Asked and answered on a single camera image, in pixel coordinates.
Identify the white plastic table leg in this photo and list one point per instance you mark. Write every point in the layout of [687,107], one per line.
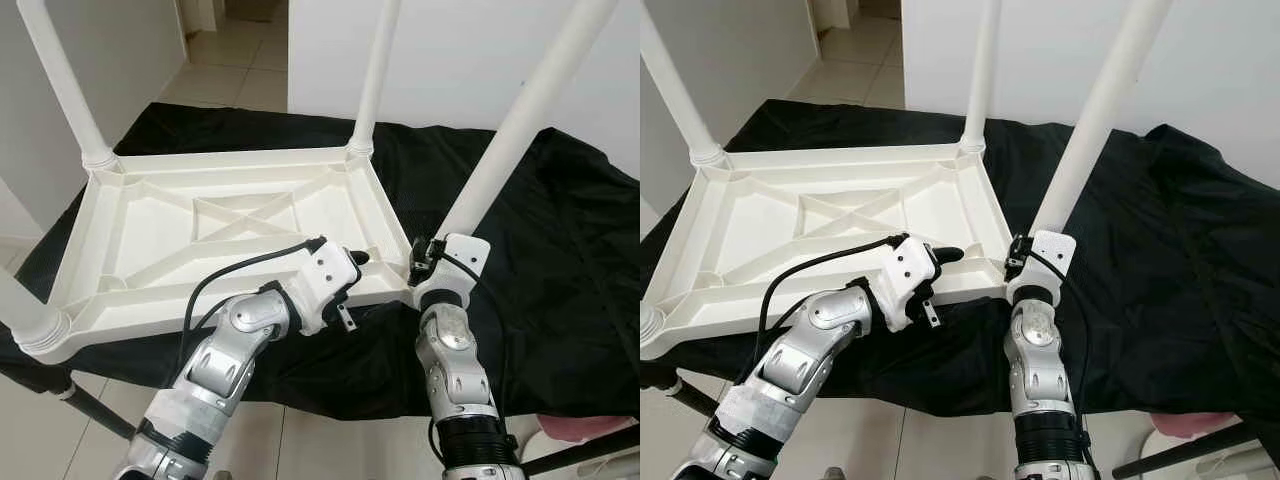
[1103,100]
[650,325]
[680,90]
[25,310]
[982,70]
[535,100]
[375,70]
[70,90]

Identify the white plastic table top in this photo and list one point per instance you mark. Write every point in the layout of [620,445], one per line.
[120,230]
[760,220]

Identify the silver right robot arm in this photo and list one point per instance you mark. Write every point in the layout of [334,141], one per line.
[1035,340]
[450,345]

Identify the black cloth table cover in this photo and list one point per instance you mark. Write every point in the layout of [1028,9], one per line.
[1200,230]
[580,230]

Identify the pink plastic stool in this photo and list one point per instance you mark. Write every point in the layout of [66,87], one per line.
[1195,424]
[580,428]

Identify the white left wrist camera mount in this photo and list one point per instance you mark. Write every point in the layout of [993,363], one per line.
[910,272]
[325,275]

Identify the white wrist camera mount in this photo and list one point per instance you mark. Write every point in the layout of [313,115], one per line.
[325,275]
[1055,250]
[465,255]
[910,272]

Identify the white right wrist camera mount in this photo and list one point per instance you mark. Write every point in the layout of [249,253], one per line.
[465,255]
[1055,250]

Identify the black metal table frame leg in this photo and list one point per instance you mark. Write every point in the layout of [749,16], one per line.
[95,410]
[688,398]
[585,450]
[1185,452]

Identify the white door frame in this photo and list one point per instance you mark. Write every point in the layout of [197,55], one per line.
[202,14]
[830,14]

